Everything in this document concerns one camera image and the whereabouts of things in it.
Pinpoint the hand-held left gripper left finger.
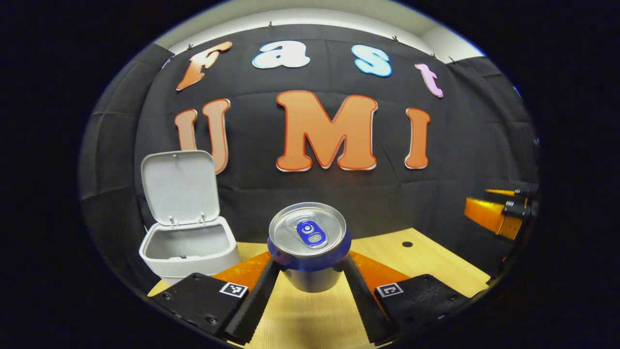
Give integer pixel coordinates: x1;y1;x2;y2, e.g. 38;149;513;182
150;251;281;345

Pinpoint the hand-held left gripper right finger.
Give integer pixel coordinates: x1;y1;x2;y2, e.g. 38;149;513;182
344;251;469;345

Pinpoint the blue and silver pop can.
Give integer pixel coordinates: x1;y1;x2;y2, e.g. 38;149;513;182
267;202;351;293

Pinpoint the white desktop garbage bin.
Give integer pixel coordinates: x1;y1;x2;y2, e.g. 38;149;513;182
139;150;241;284

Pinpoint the wooden desktop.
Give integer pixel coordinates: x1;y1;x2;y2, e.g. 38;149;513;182
148;228;491;349

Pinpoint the black backdrop cloth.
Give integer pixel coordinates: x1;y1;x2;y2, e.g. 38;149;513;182
79;24;539;291

